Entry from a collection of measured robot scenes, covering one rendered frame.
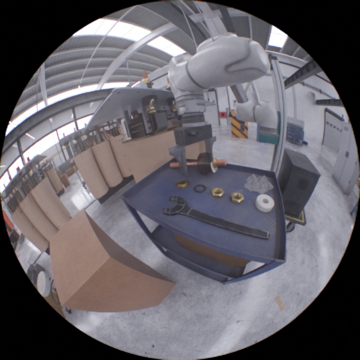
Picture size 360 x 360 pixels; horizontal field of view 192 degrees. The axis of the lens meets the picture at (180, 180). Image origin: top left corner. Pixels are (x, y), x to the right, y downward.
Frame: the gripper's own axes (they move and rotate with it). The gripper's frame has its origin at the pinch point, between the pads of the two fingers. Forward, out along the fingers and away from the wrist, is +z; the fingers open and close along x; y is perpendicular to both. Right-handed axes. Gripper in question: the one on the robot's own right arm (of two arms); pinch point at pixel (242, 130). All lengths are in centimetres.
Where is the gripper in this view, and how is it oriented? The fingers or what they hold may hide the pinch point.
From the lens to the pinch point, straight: 140.3
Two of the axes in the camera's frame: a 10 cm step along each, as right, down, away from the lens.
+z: 1.6, 8.3, 5.3
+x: 6.5, -4.9, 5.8
